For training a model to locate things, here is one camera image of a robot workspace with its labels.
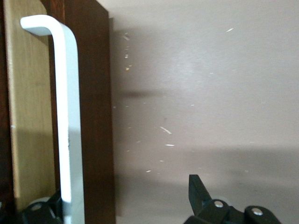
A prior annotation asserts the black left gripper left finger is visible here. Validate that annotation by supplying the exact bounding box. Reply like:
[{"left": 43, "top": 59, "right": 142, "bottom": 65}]
[{"left": 21, "top": 188, "right": 63, "bottom": 224}]

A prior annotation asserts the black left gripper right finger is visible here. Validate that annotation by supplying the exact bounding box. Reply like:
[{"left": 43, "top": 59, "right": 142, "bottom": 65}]
[{"left": 183, "top": 174, "right": 282, "bottom": 224}]

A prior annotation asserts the wooden drawer with white handle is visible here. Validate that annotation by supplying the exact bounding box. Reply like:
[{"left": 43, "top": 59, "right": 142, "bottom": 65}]
[{"left": 3, "top": 0, "right": 117, "bottom": 224}]

